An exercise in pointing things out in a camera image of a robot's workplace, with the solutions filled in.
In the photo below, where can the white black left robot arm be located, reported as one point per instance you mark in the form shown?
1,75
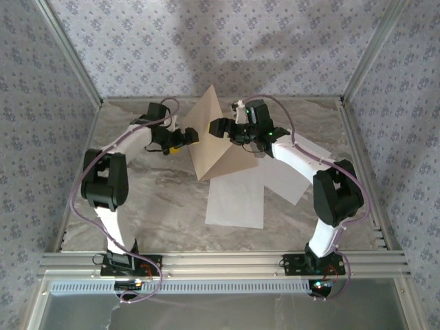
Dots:
103,185

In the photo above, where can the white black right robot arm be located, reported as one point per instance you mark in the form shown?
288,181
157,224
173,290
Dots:
335,196

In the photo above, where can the white paper sheet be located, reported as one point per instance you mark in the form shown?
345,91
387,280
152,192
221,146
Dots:
233,203
285,182

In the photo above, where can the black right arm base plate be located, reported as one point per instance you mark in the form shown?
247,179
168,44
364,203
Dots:
290,271

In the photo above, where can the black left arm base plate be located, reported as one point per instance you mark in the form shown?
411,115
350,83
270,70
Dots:
156,272

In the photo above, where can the small circuit board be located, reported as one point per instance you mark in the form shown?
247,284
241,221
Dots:
323,285
129,284

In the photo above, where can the aluminium frame post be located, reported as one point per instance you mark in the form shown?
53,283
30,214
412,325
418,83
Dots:
373,51
70,51

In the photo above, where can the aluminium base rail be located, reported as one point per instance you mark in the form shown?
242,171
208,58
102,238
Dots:
223,264

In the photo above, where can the grey sheet metal panel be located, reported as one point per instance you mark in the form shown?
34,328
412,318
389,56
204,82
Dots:
223,313

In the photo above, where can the brown cardboard folder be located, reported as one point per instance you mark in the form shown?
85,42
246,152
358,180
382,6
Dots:
220,158

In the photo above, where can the thin aluminium table edge rail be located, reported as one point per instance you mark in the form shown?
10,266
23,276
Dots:
292,99

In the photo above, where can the aluminium side rail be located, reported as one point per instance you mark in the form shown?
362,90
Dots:
385,240
88,134

